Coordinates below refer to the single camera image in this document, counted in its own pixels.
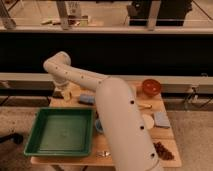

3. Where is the bunch of dark grapes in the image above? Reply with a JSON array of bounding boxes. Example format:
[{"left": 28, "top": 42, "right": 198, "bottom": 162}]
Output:
[{"left": 154, "top": 142, "right": 174, "bottom": 160}]

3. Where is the green plastic tray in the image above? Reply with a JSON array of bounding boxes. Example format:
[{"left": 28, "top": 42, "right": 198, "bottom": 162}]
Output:
[{"left": 24, "top": 107, "right": 94, "bottom": 157}]

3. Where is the blue sponge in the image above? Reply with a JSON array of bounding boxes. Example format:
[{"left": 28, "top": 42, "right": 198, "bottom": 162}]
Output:
[{"left": 78, "top": 94, "right": 95, "bottom": 105}]

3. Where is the yellow tongs tool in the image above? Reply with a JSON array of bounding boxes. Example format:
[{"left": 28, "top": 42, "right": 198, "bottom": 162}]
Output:
[{"left": 138, "top": 103, "right": 152, "bottom": 109}]

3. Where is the blue scrub cloth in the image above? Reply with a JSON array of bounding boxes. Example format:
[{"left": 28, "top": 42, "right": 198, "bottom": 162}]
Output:
[{"left": 154, "top": 112, "right": 171, "bottom": 128}]

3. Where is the red bowl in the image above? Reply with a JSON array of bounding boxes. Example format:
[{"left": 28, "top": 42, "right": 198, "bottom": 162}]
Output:
[{"left": 142, "top": 79, "right": 162, "bottom": 97}]

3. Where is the black rectangular eraser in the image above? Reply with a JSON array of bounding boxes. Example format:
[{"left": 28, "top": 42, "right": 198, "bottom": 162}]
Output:
[{"left": 52, "top": 91, "right": 63, "bottom": 99}]

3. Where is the blue plastic cup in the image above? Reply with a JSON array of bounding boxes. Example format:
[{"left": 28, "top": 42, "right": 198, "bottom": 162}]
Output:
[{"left": 95, "top": 119, "right": 103, "bottom": 134}]

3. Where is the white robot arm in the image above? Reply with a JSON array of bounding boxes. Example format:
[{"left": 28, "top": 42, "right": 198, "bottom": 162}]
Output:
[{"left": 43, "top": 52, "right": 164, "bottom": 171}]

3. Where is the silver fork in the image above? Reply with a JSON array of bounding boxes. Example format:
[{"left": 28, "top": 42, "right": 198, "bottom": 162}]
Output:
[{"left": 96, "top": 151, "right": 111, "bottom": 157}]

